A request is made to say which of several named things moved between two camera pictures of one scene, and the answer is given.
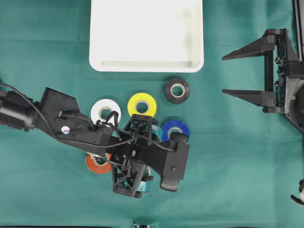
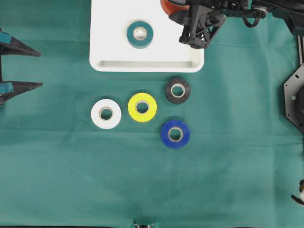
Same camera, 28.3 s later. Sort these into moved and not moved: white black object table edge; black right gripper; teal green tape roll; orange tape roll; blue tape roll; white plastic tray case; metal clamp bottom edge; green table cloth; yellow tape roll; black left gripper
Moved: black left gripper; black right gripper; teal green tape roll; orange tape roll
Not moved: green table cloth; metal clamp bottom edge; white plastic tray case; yellow tape roll; blue tape roll; white black object table edge
